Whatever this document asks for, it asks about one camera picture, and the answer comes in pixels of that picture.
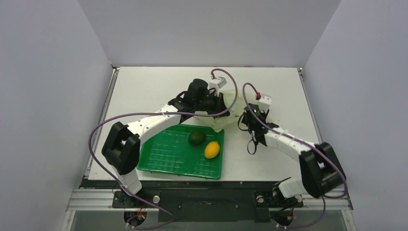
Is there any green plastic tray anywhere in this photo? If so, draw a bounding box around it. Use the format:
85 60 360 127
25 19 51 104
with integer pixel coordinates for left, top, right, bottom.
137 124 225 180

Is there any fake avocado half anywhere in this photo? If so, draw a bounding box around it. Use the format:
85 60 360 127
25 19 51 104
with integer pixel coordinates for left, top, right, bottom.
188 131 206 146

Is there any purple cable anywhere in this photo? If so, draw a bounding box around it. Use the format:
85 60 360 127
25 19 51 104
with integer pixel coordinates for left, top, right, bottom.
242 82 349 229
89 68 239 230

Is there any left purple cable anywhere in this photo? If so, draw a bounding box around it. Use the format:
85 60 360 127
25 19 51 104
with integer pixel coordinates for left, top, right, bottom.
89 68 239 230

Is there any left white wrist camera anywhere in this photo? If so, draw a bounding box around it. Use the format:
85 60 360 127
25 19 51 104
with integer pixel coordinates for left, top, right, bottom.
208 77 227 96

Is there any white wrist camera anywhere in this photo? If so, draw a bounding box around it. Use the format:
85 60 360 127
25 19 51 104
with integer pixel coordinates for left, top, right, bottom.
257 94 272 114
208 77 227 96

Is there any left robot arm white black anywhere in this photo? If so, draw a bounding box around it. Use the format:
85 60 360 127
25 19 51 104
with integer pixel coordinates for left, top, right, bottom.
102 77 230 207

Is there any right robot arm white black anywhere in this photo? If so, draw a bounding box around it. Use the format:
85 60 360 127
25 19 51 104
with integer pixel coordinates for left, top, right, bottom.
239 103 346 205

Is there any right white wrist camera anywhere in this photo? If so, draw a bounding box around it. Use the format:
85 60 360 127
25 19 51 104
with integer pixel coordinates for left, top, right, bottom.
257 94 272 114

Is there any yellow fake fruit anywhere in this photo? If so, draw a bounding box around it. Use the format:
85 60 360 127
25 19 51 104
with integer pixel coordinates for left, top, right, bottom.
204 141 221 159

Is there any translucent pale green plastic bag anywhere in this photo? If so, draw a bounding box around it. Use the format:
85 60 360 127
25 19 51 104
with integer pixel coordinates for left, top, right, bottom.
192 89 278 134

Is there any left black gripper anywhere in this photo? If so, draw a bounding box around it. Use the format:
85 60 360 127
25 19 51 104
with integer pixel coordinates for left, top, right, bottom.
194 91 230 118

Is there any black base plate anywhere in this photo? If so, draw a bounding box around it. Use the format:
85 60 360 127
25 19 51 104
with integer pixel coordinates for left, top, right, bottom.
80 179 323 223

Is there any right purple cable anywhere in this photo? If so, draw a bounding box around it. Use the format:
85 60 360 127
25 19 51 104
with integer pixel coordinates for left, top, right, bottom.
242 82 349 229

